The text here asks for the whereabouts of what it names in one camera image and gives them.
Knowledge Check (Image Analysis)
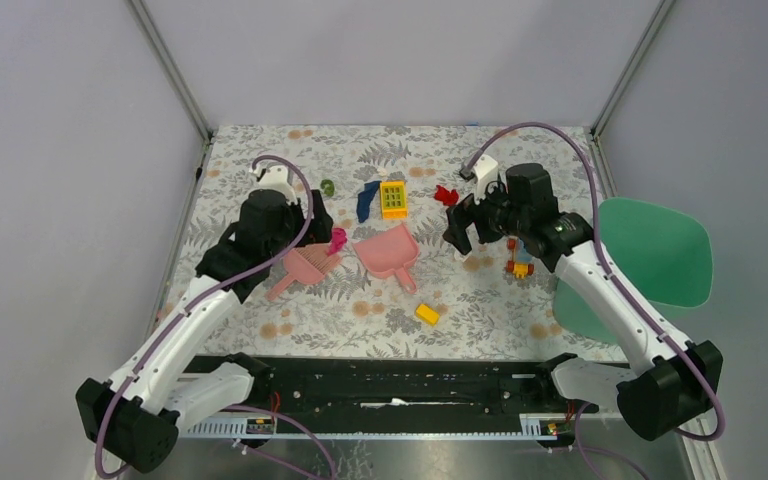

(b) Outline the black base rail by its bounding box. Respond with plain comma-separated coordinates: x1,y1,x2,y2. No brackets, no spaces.
185,353,582,436

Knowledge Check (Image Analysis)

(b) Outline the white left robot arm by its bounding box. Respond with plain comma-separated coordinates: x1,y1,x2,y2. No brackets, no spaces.
76,189,333,479

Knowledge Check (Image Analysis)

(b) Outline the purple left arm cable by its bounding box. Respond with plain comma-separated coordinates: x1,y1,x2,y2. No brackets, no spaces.
94,154,339,480

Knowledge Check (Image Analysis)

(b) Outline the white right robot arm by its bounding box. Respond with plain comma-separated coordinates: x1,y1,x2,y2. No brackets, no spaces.
443,157,726,441

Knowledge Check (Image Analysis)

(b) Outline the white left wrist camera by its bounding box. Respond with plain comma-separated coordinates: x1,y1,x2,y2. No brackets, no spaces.
250,165,299,205

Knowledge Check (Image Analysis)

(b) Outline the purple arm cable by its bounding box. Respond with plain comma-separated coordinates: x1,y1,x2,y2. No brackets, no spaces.
459,121,727,480
94,154,339,480

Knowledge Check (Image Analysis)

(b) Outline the small yellow block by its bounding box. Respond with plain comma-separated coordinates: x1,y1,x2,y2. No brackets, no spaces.
415,303,440,326

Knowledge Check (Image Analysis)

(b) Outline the floral table mat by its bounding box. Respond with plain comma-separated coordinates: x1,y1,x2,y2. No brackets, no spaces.
158,125,623,361

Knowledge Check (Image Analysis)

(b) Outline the pink hand brush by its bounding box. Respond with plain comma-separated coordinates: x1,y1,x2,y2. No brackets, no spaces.
266,244,342,301

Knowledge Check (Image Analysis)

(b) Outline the green paper scrap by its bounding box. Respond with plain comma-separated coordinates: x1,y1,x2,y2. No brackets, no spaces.
320,179,335,198

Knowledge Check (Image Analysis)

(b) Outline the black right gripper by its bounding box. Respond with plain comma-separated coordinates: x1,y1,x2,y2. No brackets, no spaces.
442,175,528,256

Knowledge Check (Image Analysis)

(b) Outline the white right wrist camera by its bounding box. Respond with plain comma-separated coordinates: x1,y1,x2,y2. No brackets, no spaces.
459,153,499,204

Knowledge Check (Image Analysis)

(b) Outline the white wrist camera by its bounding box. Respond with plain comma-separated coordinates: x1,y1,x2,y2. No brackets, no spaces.
250,165,299,205
459,153,499,204

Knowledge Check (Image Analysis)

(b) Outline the toy brick car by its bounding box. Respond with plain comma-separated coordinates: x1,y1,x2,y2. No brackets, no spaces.
505,237,535,279

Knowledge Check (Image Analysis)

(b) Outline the pink dustpan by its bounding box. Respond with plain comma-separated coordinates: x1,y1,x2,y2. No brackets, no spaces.
352,223,420,294

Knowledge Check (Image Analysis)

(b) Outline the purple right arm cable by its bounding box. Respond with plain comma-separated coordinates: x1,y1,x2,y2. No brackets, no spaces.
459,121,727,480

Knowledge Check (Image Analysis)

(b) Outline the green trash bin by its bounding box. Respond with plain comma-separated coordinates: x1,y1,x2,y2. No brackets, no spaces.
552,197,715,344

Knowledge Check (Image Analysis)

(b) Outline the yellow grid toy block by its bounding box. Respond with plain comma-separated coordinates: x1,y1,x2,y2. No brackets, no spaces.
379,181,408,220

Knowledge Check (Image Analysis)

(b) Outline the magenta paper scrap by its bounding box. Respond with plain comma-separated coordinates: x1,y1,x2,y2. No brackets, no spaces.
327,227,347,256

